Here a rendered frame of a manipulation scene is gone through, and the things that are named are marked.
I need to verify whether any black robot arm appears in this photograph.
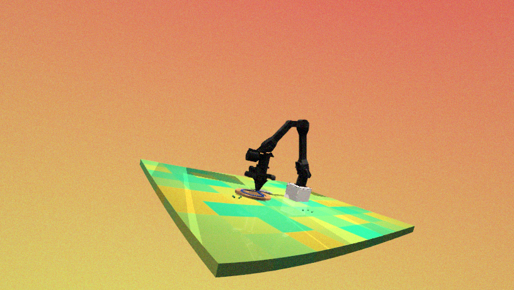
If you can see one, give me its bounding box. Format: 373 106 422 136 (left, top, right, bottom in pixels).
246 119 311 187

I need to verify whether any tan round bead board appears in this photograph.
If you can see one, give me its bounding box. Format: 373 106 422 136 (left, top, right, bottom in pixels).
235 188 271 200

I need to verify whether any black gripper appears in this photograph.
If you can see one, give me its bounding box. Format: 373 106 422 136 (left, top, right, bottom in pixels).
244 163 276 191

